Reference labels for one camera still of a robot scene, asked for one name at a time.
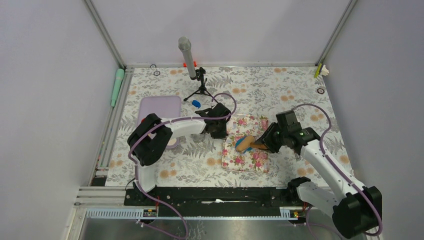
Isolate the wooden rolling pin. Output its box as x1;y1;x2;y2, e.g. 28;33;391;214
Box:
235;135;268;153

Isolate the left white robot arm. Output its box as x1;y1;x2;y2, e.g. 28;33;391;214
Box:
127;103;233;206

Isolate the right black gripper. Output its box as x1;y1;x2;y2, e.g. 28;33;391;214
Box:
254;123;287;155

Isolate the beige dough disc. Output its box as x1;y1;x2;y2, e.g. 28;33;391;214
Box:
166;138;178;149

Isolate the black microphone tripod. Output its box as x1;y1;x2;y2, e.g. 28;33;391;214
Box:
183;67;216;102

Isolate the blue dough piece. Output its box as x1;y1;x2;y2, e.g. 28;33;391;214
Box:
191;100;201;109

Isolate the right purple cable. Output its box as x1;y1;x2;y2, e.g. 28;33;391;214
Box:
291;103;384;240

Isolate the red clip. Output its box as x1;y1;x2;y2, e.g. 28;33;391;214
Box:
183;61;197;68

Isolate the floral cutting board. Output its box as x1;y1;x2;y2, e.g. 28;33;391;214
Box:
221;114;270;173

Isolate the green marker pen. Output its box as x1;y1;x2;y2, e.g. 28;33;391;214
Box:
110;68;125;107

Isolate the white clip in corner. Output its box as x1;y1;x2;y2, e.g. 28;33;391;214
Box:
320;64;330;76

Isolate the purple cable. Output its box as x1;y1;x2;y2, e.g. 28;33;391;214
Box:
291;103;384;240
128;92;238;240

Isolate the floral tablecloth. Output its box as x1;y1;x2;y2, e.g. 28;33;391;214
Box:
105;66;353;187

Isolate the purple tray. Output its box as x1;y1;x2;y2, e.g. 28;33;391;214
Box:
137;95;182;144

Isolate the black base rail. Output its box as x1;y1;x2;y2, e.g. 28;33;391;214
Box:
124;186;310;217

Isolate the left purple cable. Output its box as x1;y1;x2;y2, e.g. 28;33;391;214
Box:
128;92;238;240

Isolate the grey microphone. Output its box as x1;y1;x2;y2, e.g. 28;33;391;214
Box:
178;36;197;80

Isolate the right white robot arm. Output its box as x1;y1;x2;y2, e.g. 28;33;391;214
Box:
255;110;382;239

